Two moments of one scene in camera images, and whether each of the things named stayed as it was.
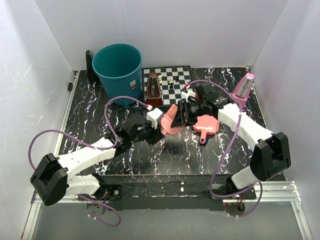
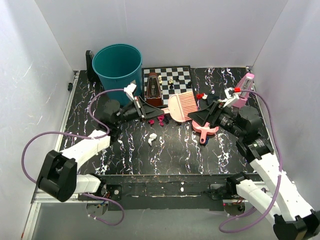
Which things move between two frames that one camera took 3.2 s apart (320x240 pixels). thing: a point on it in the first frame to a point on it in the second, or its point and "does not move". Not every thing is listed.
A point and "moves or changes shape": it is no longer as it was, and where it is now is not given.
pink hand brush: [166, 121] moves or changes shape
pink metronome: [241, 93] does not move
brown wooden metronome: [154, 96] does not move
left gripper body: [148, 134] to [132, 112]
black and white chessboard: [171, 81] does not move
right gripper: [181, 118] to [207, 115]
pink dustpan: [207, 124] does not move
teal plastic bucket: [119, 67] does not move
